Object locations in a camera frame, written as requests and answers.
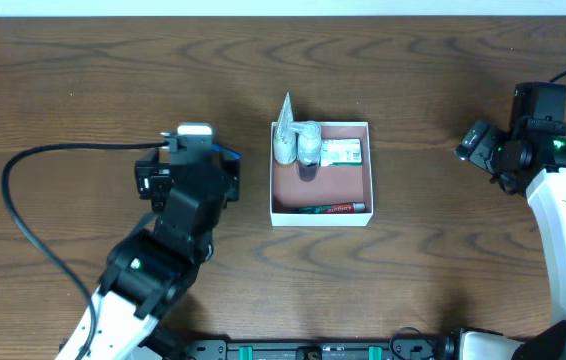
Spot white and green small box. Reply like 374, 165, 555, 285
320, 139, 362, 167

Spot red and green toothpaste tube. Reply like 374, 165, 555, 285
293, 202, 366, 214

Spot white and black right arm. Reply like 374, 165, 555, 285
450, 82, 566, 359

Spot white upright tube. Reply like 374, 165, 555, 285
273, 93, 296, 165

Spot clear pump bottle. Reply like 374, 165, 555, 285
291, 121, 322, 182

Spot blue disposable razor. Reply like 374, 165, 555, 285
212, 144, 241, 161

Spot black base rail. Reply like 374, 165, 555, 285
185, 334, 459, 360

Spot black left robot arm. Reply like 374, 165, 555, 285
58, 135, 241, 359

